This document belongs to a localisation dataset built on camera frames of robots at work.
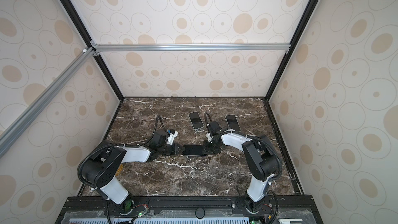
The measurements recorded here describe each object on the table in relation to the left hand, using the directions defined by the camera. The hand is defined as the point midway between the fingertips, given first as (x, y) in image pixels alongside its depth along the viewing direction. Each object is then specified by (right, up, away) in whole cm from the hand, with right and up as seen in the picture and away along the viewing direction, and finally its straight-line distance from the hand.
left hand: (188, 148), depth 89 cm
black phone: (+3, -2, +3) cm, 4 cm away
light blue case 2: (+32, +15, +17) cm, 39 cm away
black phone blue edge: (+4, +15, +17) cm, 23 cm away
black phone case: (+9, -4, 0) cm, 10 cm away
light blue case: (+5, +9, +13) cm, 17 cm away
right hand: (+9, -3, +2) cm, 10 cm away
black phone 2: (+29, +14, +17) cm, 36 cm away
